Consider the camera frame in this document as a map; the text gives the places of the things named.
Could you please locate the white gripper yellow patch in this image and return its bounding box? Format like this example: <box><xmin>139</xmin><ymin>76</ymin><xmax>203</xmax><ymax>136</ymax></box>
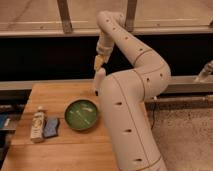
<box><xmin>93</xmin><ymin>55</ymin><xmax>106</xmax><ymax>96</ymax></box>

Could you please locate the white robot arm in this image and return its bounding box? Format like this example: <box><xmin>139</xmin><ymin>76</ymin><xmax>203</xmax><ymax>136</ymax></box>
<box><xmin>94</xmin><ymin>11</ymin><xmax>171</xmax><ymax>171</ymax></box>

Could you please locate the white tube bottle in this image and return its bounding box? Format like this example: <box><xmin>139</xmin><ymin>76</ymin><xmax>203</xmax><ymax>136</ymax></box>
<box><xmin>30</xmin><ymin>106</ymin><xmax>45</xmax><ymax>143</ymax></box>

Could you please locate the metal window frame post left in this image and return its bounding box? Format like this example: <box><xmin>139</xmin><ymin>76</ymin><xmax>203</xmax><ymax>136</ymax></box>
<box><xmin>57</xmin><ymin>0</ymin><xmax>73</xmax><ymax>34</ymax></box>

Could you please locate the metal window frame post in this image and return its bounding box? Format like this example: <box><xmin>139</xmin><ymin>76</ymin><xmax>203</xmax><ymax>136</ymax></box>
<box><xmin>125</xmin><ymin>0</ymin><xmax>137</xmax><ymax>32</ymax></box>
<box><xmin>57</xmin><ymin>0</ymin><xmax>73</xmax><ymax>34</ymax></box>

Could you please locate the metal window frame post right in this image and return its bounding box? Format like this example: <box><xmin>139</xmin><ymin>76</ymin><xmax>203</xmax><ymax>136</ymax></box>
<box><xmin>125</xmin><ymin>0</ymin><xmax>137</xmax><ymax>32</ymax></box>

